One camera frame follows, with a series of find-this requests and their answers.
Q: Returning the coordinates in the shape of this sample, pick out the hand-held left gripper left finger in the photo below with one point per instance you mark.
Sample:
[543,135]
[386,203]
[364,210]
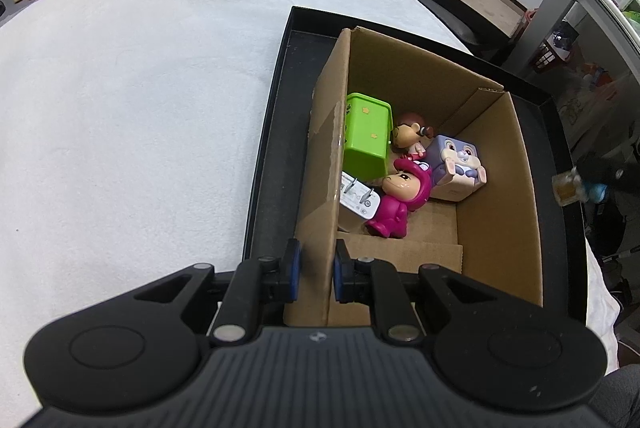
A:
[295,270]

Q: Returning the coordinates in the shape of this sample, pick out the brown cardboard box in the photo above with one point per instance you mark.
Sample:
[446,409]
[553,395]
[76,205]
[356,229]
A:
[500,218]

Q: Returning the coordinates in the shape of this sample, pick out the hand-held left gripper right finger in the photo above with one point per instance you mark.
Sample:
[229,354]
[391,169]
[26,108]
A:
[341,275]

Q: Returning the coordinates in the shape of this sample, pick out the beige tote bag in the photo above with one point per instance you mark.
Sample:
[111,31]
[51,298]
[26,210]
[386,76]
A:
[575,108]

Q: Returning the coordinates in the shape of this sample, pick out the black tray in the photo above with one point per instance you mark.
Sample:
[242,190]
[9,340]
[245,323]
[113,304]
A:
[280,118]

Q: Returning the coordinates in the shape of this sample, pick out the grey desk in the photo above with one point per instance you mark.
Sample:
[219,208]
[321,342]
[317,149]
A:
[550,28]

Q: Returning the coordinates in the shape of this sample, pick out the small brown-haired figure toy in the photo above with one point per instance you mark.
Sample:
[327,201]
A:
[410,133]

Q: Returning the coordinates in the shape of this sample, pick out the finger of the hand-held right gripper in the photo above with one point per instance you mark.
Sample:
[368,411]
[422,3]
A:
[596,193]
[602,167]

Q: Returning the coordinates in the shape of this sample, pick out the green cube toy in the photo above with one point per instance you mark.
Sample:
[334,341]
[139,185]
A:
[367,133]

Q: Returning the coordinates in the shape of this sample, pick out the small amber glass bottle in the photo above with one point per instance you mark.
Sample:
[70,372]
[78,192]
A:
[567,189]

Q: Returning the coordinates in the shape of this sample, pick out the magenta hooded figure toy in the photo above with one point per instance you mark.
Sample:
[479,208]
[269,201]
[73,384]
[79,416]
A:
[400,198]

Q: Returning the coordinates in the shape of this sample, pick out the white plug charger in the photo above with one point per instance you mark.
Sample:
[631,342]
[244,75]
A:
[357,203]

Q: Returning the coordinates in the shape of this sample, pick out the purple bunny cube toy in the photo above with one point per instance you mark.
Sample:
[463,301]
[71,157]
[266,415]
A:
[457,163]

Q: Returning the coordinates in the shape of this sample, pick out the person's grey trouser leg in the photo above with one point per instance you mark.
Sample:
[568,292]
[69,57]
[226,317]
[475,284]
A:
[617,395]

